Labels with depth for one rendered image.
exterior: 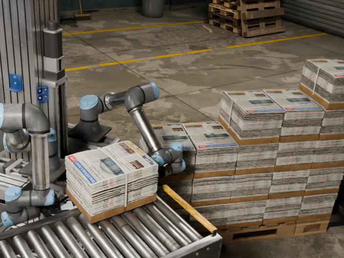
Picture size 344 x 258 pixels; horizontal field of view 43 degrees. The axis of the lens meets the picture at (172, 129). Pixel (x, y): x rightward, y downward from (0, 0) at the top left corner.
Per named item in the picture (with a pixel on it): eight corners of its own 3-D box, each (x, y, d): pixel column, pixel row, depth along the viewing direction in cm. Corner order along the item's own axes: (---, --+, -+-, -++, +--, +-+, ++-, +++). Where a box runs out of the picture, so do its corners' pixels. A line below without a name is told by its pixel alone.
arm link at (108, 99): (88, 98, 291) (140, 84, 251) (106, 92, 301) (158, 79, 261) (93, 115, 292) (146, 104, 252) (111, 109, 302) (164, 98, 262)
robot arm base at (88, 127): (72, 132, 286) (72, 119, 281) (84, 123, 299) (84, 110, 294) (93, 137, 282) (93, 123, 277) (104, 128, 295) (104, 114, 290)
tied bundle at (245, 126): (217, 121, 316) (221, 90, 306) (254, 118, 325) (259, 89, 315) (238, 146, 284) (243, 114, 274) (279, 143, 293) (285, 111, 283)
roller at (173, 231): (143, 196, 239) (140, 190, 236) (196, 248, 206) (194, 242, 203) (135, 201, 238) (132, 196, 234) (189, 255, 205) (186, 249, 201)
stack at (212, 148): (134, 220, 339) (139, 123, 302) (271, 206, 370) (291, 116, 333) (144, 255, 306) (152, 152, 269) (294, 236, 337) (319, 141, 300)
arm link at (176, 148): (173, 150, 247) (171, 167, 252) (186, 144, 255) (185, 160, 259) (163, 145, 252) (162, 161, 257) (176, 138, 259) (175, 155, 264)
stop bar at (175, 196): (166, 186, 243) (166, 183, 242) (217, 232, 212) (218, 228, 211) (161, 188, 241) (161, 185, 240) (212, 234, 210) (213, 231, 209)
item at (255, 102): (222, 92, 305) (223, 90, 304) (260, 90, 313) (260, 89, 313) (245, 114, 274) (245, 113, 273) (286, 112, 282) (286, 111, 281)
